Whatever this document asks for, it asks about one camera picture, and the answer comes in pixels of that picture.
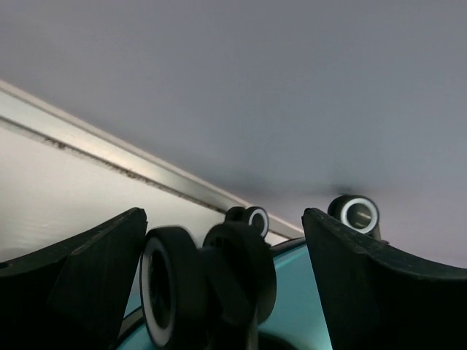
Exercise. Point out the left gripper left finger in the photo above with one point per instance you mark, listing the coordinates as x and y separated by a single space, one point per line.
72 294

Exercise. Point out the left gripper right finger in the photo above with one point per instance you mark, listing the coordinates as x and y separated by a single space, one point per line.
375 296

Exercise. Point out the pink and teal suitcase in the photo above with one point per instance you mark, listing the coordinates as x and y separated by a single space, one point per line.
212 296

